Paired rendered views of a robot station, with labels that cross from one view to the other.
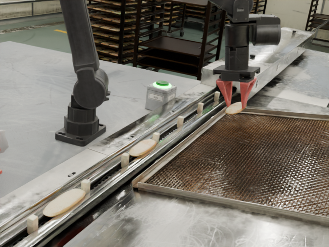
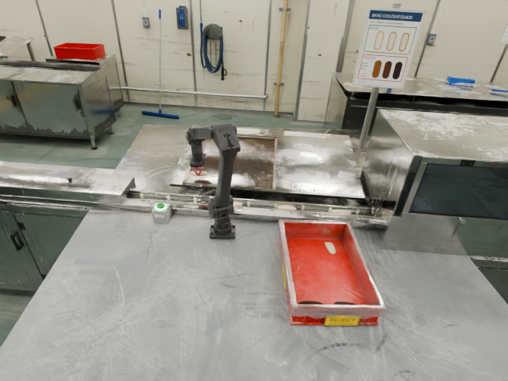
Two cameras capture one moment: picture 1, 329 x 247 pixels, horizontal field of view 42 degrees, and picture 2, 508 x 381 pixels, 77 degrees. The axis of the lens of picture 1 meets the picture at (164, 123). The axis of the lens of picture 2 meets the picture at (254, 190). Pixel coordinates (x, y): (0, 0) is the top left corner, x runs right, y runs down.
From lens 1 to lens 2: 195 cm
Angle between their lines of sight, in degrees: 95
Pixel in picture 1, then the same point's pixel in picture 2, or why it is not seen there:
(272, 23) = not seen: hidden behind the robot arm
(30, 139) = (242, 246)
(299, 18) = not seen: outside the picture
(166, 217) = (286, 179)
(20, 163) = (266, 237)
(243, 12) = not seen: hidden behind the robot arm
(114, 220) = (294, 189)
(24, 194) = (293, 214)
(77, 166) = (266, 211)
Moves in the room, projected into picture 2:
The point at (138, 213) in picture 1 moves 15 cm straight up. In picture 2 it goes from (288, 185) to (291, 161)
